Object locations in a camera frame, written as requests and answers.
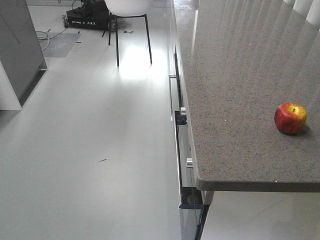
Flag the red yellow apple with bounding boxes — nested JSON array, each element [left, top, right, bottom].
[[274, 102, 308, 135]]

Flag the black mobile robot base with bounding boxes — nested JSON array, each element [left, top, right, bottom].
[[62, 0, 116, 32]]

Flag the grey speckled kitchen counter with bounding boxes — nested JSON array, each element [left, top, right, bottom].
[[166, 0, 320, 240]]

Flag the white chair with black legs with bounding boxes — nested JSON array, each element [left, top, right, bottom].
[[105, 0, 153, 67]]

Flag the white floor cable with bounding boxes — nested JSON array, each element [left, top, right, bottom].
[[35, 27, 69, 52]]

